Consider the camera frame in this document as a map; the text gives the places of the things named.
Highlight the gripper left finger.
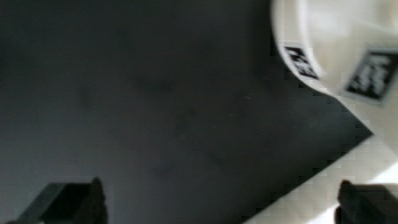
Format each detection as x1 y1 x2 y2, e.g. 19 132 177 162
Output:
10 178 108 224

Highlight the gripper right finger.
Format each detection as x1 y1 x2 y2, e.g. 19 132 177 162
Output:
334 180 398 224

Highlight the white stool leg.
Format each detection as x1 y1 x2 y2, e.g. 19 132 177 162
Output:
337 23 398 154

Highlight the white round stool seat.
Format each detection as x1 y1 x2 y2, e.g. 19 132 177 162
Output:
272 0 398 97

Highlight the white front rail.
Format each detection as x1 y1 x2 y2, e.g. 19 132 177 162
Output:
241 136 398 224

